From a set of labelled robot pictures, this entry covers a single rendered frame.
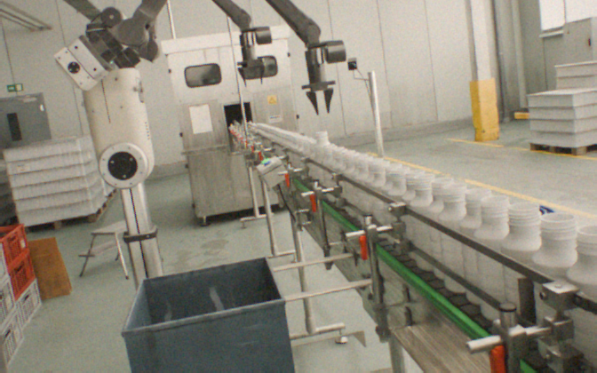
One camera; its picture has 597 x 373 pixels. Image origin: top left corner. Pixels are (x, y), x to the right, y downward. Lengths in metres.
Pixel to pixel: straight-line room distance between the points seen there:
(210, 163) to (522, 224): 5.51
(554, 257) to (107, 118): 1.48
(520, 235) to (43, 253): 4.25
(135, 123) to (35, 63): 10.25
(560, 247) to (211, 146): 5.55
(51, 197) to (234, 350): 6.94
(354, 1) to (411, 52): 1.71
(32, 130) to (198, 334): 11.06
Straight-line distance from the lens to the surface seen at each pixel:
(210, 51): 6.07
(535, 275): 0.64
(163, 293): 1.37
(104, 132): 1.85
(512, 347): 0.56
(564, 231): 0.63
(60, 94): 11.90
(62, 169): 7.85
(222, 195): 6.12
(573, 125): 7.88
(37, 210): 7.99
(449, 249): 0.85
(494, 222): 0.73
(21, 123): 12.07
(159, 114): 11.59
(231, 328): 1.08
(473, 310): 0.82
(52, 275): 4.76
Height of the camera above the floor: 1.34
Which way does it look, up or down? 9 degrees down
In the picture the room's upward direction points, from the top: 8 degrees counter-clockwise
